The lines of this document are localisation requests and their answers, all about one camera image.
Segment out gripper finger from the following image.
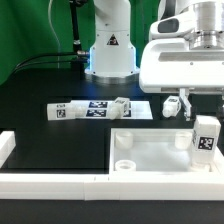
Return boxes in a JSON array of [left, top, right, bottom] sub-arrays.
[[217, 104, 224, 122], [179, 88, 192, 121]]

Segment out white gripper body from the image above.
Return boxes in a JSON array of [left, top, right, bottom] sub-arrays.
[[139, 38, 224, 93]]

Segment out white square tabletop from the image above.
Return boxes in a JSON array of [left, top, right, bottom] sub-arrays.
[[109, 128, 224, 175]]

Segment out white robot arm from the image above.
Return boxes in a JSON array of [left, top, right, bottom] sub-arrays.
[[85, 0, 224, 118]]

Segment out white tag sheet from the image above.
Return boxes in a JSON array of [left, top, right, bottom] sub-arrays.
[[71, 100, 153, 120]]

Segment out white L-shaped fence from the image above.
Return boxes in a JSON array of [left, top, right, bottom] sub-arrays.
[[0, 130, 224, 202]]

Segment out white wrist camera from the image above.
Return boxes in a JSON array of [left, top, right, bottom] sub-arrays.
[[149, 12, 195, 40]]

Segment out black cables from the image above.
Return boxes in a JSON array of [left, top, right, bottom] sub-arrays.
[[13, 49, 91, 76]]

